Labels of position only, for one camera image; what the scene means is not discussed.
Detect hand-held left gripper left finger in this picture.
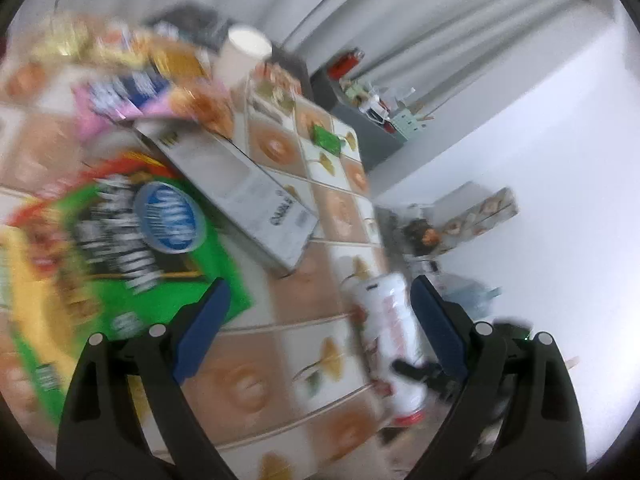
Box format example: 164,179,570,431
56,277,236,480

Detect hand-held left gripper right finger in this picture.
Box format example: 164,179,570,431
405,275,588,480

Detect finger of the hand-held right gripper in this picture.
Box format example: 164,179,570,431
392,357,451,391

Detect clear blue water jug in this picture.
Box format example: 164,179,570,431
440,272,501,316

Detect leaf patterned tablecloth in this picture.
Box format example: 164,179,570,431
0,0,391,480

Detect dark bag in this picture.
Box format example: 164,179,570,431
400,210,441,256

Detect patterned cardboard box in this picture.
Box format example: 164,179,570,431
440,186,520,251

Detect green snack bag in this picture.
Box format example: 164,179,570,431
0,157,253,426

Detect white carton box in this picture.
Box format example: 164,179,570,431
135,120,321,273

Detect grey cabinet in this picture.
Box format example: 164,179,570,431
310,67,406,171

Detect mint green box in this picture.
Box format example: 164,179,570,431
390,105,426,133

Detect green candy wrapper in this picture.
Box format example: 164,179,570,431
311,124,343,156

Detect pink blue snack packet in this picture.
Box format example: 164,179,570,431
72,67,236,136

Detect white paper cup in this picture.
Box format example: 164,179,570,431
215,25,273,92

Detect red object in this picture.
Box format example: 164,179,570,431
330,47,363,78

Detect dark box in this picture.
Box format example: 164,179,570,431
147,2,231,53

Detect yellow snack packet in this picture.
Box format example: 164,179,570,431
30,12,211,81

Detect grey curtain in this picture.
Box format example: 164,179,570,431
210,0,591,106

